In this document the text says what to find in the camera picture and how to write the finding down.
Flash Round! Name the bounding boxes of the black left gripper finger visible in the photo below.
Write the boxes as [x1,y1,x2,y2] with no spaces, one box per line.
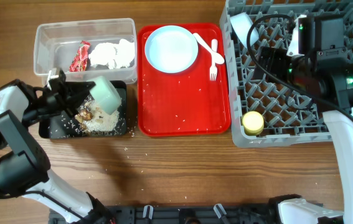
[65,82,96,100]
[60,101,84,117]

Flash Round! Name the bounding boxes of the rice and food scraps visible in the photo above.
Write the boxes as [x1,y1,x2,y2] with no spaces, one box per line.
[47,93,126,137]

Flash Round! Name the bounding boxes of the red snack wrapper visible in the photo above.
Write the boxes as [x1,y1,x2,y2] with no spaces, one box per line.
[68,40,91,72]

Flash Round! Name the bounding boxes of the green bowl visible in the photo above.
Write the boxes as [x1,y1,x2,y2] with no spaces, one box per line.
[89,76,121,115]

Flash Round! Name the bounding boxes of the light blue bowl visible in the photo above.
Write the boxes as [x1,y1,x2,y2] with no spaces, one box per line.
[230,12,253,48]

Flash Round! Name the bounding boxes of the white tissue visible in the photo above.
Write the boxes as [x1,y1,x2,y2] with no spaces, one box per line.
[88,39,135,69]

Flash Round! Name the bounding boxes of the white plastic fork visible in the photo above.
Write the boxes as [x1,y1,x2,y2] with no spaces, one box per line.
[210,39,218,81]

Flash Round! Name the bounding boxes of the yellow plastic cup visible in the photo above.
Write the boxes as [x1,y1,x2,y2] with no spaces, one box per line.
[242,111,265,136]

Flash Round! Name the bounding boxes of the light blue plate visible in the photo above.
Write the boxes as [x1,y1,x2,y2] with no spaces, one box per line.
[144,25,199,73]

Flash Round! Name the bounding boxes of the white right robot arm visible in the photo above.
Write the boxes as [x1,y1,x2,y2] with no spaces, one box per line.
[253,14,353,223]

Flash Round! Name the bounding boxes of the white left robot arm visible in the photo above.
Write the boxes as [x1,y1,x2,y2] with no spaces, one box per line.
[0,70,118,223]

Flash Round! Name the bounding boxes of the grey dishwasher rack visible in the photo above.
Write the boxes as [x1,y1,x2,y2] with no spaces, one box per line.
[220,0,353,147]

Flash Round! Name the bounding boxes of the black plastic tray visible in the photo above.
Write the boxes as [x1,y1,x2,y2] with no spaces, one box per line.
[38,80,128,139]

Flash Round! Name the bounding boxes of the clear plastic bin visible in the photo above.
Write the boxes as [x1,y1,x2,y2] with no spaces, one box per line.
[34,18,138,85]

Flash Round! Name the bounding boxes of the white plastic spoon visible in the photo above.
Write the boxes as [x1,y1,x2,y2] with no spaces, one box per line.
[192,33,225,64]

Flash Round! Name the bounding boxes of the red serving tray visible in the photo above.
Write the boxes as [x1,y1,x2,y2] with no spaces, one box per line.
[137,23,231,137]

